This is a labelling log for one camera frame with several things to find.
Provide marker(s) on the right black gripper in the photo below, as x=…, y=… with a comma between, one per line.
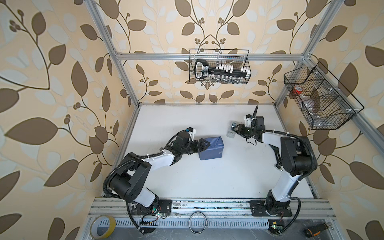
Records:
x=240, y=129

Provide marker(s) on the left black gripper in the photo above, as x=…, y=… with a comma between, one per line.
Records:
x=196, y=143

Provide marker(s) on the blue wrapping paper sheet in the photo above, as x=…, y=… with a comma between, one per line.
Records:
x=214, y=151

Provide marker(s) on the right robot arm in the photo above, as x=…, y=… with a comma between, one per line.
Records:
x=294, y=155

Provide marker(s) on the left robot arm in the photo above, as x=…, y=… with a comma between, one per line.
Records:
x=127, y=180

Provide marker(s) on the black socket set holder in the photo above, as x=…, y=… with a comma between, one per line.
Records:
x=202, y=69

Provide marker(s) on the yellow tape roll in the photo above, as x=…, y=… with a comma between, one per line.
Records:
x=102, y=227

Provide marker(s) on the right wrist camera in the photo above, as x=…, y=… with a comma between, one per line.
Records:
x=249, y=121

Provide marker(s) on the back wire basket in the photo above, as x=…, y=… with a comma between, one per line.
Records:
x=235, y=57

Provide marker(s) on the wire basket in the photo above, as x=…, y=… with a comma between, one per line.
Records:
x=326, y=103
x=235, y=57

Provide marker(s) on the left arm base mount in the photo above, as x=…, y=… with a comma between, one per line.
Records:
x=161, y=208

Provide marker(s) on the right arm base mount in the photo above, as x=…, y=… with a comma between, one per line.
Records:
x=264, y=208

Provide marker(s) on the right wire basket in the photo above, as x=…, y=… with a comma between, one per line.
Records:
x=326, y=103

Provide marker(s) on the orange handled screwdriver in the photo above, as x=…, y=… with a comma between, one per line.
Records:
x=315, y=230

